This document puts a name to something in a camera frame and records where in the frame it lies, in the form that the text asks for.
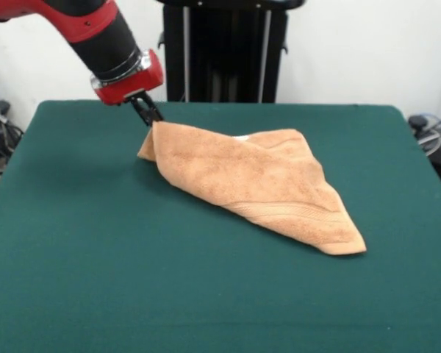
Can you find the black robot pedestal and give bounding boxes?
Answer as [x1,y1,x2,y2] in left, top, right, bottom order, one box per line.
[155,0,308,104]

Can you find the dark green table cloth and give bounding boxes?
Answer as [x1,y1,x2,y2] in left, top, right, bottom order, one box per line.
[0,99,441,353]

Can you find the tan terry towel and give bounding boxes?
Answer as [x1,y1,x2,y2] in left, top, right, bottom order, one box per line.
[137,121,368,257]

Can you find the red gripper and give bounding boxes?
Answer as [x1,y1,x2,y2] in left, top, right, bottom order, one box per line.
[93,49,165,128]

